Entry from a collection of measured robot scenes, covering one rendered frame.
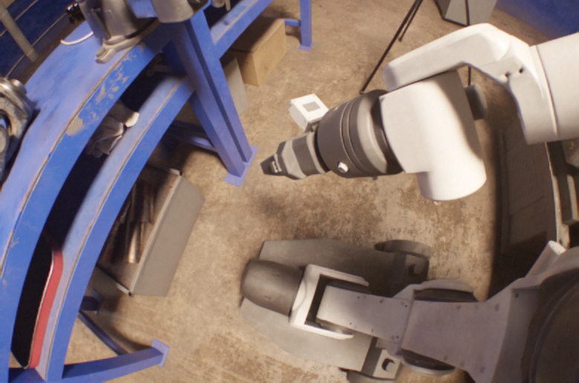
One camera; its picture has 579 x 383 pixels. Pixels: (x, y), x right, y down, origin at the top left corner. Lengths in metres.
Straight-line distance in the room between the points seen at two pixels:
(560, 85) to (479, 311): 0.32
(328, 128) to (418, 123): 0.10
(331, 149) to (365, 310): 0.51
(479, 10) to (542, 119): 2.65
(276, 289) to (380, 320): 0.30
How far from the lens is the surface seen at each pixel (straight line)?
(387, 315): 0.65
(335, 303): 0.75
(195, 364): 1.25
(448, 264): 1.27
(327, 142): 0.26
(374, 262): 0.95
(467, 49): 0.18
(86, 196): 0.68
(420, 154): 0.21
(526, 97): 0.17
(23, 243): 0.57
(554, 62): 0.18
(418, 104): 0.20
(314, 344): 0.94
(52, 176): 0.54
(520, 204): 1.48
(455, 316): 0.46
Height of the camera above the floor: 1.09
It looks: 62 degrees down
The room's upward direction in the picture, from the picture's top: 8 degrees counter-clockwise
